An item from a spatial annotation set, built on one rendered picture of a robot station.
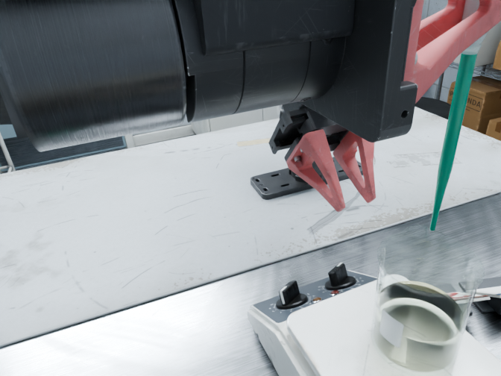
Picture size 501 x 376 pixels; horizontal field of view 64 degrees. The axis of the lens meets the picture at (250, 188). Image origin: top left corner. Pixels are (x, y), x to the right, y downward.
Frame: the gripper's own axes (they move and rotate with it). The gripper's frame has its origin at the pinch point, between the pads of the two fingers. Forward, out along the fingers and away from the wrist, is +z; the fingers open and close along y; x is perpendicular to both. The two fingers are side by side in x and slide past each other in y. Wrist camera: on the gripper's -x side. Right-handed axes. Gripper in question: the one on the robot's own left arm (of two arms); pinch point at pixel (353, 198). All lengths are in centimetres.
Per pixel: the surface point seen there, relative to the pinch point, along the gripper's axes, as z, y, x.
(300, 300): 7.3, -7.8, 3.4
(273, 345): 10.1, -11.9, 2.5
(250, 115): -122, 73, 200
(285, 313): 8.0, -9.9, 2.7
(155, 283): -0.7, -20.0, 17.6
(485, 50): -93, 202, 128
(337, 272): 6.1, -3.2, 3.4
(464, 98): 1.1, -3.5, -19.6
